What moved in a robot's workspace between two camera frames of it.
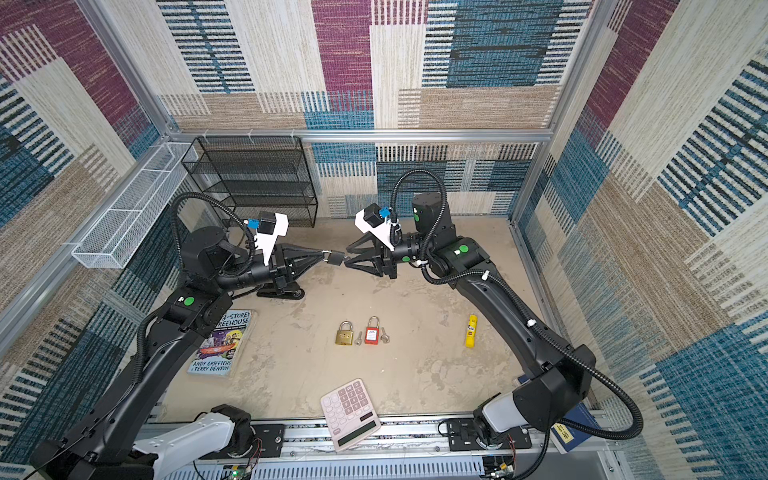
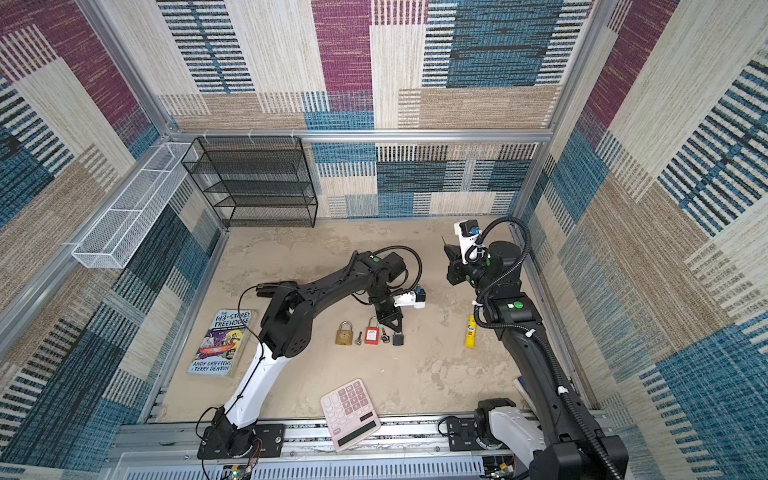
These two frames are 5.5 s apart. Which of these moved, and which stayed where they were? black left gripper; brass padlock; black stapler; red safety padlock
Moved: black left gripper
Stayed: brass padlock; black stapler; red safety padlock
